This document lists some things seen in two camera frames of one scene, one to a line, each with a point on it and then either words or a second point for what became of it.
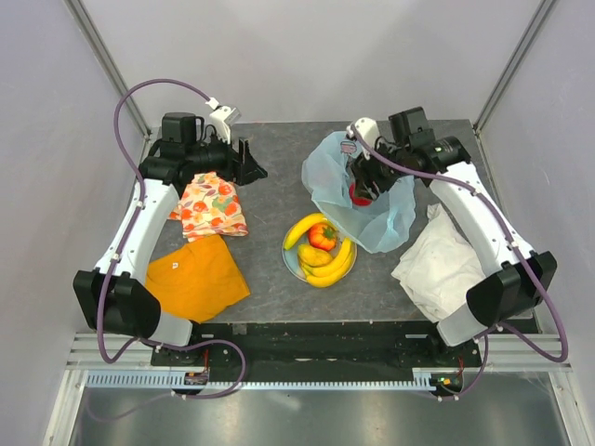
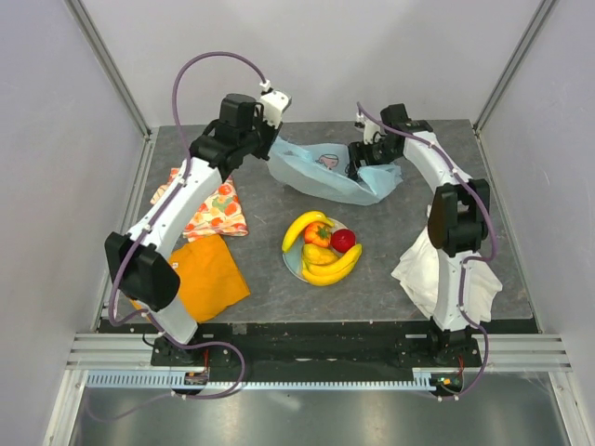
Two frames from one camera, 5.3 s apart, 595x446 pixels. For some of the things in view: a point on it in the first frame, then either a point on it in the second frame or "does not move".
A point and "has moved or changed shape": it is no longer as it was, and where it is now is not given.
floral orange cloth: (210, 206) does not move
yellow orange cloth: (197, 280) does not move
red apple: (358, 201) to (342, 240)
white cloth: (438, 268) does not move
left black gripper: (232, 162) to (273, 134)
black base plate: (410, 344) does not move
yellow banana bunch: (325, 275) has moved or changed shape
